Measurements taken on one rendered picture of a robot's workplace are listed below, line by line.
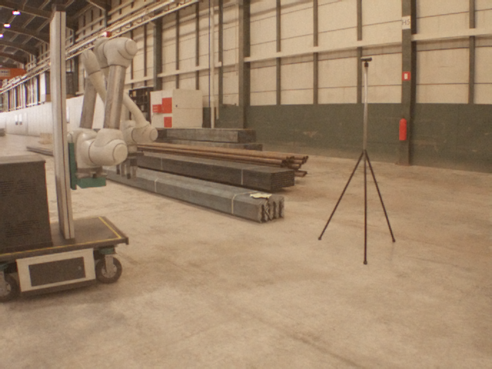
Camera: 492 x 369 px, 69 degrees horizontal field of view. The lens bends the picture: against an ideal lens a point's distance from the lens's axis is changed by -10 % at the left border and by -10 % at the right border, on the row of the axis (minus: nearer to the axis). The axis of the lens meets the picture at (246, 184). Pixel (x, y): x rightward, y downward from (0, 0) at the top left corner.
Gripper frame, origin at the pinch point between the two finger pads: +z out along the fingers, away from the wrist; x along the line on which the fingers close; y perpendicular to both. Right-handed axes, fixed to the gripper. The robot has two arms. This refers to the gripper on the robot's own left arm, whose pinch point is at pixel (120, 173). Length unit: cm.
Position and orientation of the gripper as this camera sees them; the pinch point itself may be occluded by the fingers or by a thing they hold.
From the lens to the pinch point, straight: 298.3
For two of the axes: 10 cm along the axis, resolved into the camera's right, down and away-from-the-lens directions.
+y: 8.4, -0.9, 5.4
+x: -5.5, -1.4, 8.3
